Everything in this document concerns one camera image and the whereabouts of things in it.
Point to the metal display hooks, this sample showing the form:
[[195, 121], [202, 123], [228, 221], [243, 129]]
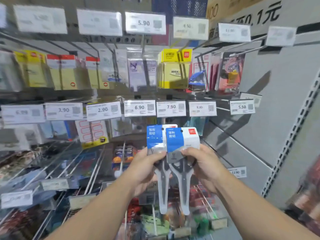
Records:
[[72, 162]]

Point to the person's right hand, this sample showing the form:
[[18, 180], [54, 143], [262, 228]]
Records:
[[207, 169]]

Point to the blue stapler blister pack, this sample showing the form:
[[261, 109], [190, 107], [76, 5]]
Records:
[[197, 79]]

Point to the red blister pack yellow item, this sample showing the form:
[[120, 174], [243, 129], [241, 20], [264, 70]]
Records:
[[231, 72]]

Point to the person's left forearm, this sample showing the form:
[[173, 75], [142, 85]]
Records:
[[100, 212]]

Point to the clear stationery pack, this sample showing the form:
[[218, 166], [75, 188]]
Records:
[[112, 64]]

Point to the scissors packet blue white card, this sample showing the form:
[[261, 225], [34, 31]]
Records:
[[183, 139], [156, 137]]

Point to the blue printed sign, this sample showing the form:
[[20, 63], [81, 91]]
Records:
[[180, 7]]

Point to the orange blue hanging pack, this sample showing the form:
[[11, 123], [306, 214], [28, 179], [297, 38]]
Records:
[[123, 154]]

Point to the purple cartoon stationery pack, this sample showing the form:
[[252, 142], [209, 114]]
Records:
[[136, 72]]

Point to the yellow sticky note pack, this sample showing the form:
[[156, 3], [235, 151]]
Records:
[[95, 74], [33, 72], [63, 74]]

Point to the green packaged goods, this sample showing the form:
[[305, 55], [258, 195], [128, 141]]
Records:
[[152, 223]]

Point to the red slim blister pack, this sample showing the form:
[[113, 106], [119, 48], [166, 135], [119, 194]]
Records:
[[215, 69]]

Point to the person's right thumb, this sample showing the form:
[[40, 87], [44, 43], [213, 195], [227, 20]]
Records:
[[189, 152]]

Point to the row of white price tags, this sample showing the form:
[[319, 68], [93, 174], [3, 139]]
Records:
[[140, 107], [145, 22]]

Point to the yellow sticky notes black print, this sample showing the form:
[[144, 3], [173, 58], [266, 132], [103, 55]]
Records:
[[175, 72]]

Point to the red bordered label sticker pack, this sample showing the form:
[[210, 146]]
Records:
[[91, 133]]

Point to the person's left hand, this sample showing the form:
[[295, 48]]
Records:
[[140, 172]]

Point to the grey slotted shelf upright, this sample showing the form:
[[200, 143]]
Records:
[[292, 137]]

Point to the single white price tag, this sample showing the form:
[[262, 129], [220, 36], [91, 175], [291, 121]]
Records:
[[16, 198], [55, 184], [81, 201], [237, 172]]

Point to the red packaged goods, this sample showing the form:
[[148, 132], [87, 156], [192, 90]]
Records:
[[308, 194]]

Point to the person's left thumb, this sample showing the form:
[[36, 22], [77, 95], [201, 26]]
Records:
[[158, 155]]

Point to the blue hanging packs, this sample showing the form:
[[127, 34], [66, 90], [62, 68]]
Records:
[[57, 129]]

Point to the person's right forearm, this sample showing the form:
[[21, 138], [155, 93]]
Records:
[[252, 212]]

